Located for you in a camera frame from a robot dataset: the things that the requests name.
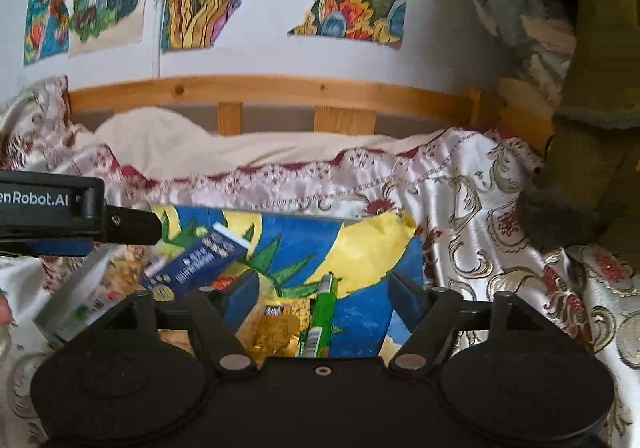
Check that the cream bed sheet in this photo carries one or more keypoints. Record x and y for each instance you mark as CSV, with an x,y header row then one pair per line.
x,y
250,148

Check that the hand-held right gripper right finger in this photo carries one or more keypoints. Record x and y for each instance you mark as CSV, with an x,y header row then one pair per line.
x,y
406,299

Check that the grey floral cloth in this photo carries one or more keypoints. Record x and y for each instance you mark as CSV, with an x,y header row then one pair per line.
x,y
530,22

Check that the white wall pipe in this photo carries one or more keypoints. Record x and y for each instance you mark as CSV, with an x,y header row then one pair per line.
x,y
159,2

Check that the wooden bed frame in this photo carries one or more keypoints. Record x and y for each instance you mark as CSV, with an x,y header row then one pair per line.
x,y
280,90

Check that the dark blue snack box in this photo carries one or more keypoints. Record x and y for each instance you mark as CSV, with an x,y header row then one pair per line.
x,y
200,260

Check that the green sausage stick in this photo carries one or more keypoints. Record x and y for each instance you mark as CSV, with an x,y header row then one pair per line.
x,y
322,318

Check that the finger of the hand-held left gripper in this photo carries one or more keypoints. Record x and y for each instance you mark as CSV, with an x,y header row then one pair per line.
x,y
132,227
50,248

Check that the person's left hand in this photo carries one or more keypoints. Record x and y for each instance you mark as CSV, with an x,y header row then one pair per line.
x,y
4,312

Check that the colourful drawing box liner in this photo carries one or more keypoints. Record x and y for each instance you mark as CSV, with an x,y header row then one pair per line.
x,y
345,248

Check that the gold foil snack packet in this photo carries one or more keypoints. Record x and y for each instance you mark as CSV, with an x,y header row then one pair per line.
x,y
275,330

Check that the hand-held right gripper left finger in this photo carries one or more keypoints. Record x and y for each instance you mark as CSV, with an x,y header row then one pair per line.
x,y
245,297

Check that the patterned satin bedspread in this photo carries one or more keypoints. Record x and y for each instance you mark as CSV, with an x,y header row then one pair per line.
x,y
500,238

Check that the grey shallow box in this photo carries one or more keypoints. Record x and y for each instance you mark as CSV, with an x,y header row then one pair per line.
x,y
65,308

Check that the olive brown hanging garment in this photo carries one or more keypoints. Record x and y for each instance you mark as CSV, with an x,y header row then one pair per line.
x,y
600,87

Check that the orange speckled snack packet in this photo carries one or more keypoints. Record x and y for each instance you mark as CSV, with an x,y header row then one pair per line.
x,y
127,262

